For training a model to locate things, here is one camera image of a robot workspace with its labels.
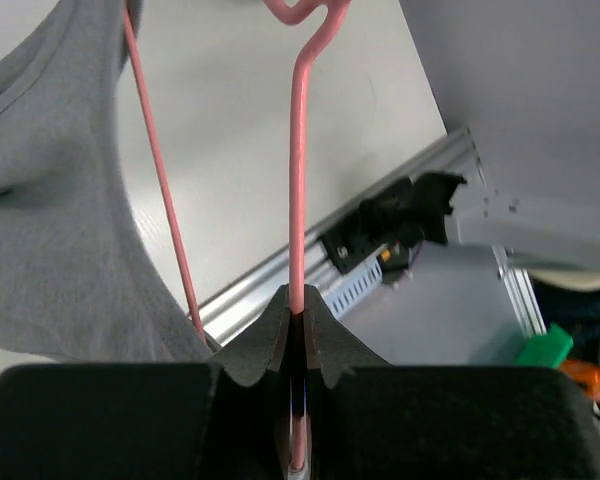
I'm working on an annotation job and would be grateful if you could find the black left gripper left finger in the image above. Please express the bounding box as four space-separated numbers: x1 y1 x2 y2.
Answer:
211 285 291 387

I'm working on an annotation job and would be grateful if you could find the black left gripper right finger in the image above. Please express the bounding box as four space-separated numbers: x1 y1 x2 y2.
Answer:
303 285 391 388

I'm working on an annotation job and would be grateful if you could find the grey tank top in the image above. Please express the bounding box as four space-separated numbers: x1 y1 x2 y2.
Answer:
0 1 210 361

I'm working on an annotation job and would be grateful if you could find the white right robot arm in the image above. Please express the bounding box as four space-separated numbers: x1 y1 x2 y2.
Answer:
321 171 600 274

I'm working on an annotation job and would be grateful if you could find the green block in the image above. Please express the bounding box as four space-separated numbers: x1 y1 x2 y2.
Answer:
515 324 574 369

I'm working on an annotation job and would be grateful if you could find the orange object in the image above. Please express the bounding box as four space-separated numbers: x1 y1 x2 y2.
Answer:
559 359 600 403

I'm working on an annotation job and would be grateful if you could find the white slotted cable duct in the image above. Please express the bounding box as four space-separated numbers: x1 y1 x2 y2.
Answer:
323 258 383 321

